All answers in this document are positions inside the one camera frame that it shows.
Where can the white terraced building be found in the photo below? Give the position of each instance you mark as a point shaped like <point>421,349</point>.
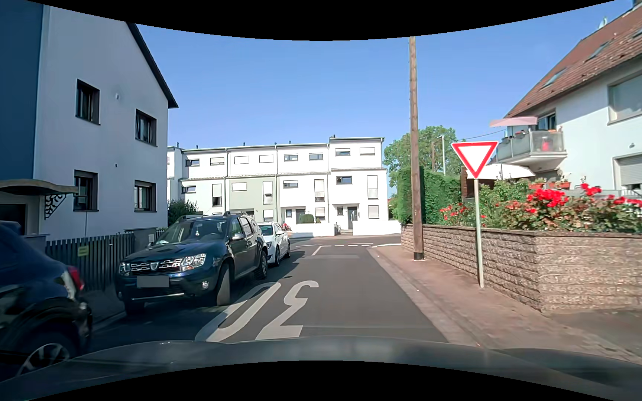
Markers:
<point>298,178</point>

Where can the dark picket fence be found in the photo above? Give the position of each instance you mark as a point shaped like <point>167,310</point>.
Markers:
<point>98,253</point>

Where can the green tree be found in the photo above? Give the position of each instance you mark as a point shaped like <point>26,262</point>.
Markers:
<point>418,150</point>

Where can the red flowering bushes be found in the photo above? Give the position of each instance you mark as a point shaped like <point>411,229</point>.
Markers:
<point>549,209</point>

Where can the low white wall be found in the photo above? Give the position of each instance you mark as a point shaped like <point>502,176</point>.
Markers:
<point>376,227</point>

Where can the triangular give way sign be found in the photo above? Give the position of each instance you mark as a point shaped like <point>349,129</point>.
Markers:
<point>475,157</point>

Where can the white house with dark roof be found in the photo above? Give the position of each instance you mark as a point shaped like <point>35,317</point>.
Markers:
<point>76,145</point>

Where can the grey asphalt road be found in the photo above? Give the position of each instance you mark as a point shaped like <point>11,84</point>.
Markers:
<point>343,289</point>

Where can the road markings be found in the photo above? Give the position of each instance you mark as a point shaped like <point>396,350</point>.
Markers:
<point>243,317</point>

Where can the dark blue SUV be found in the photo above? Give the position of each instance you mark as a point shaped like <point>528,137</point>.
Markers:
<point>198,262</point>

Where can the lamp post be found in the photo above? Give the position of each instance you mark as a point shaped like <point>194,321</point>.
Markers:
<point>442,153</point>

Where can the reddish paved pavement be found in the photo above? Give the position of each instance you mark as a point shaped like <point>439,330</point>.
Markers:
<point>466,301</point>

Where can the car's own bonnet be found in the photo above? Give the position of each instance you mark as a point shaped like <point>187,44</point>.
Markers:
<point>321,353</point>

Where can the grey pavement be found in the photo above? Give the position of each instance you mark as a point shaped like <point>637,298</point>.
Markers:
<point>103,303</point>

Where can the wooden utility pole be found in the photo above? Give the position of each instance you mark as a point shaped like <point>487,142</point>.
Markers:
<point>414,156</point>

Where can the dark blue car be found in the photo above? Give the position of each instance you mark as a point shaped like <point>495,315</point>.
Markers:
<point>14,301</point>

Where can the white car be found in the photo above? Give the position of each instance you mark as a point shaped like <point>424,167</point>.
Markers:
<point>276,239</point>

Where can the brick garden wall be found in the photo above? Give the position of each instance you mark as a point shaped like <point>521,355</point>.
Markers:
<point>577,267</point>

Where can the white house with red roof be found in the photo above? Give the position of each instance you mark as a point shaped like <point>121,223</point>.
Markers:
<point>605,111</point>

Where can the green bush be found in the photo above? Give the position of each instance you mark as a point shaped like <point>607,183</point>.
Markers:
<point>181,209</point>

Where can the tall green hedge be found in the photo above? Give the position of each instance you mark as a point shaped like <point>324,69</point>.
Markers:
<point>435,195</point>

